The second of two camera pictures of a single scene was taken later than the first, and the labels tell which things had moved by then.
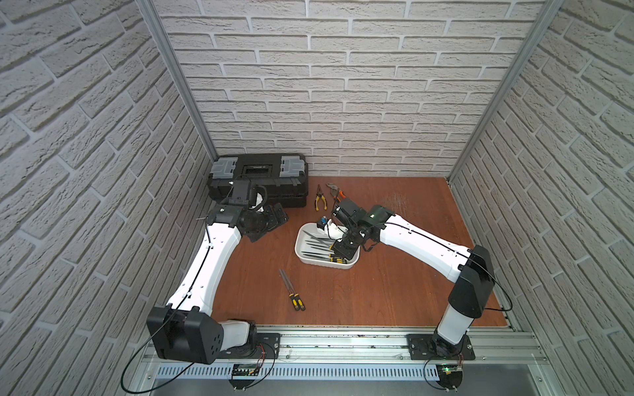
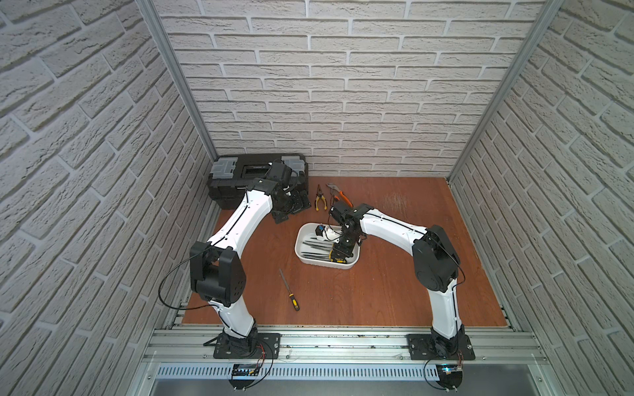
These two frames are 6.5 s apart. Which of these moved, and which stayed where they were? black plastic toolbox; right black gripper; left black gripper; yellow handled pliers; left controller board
Moved: left black gripper
Stayed: right black gripper; black plastic toolbox; left controller board; yellow handled pliers
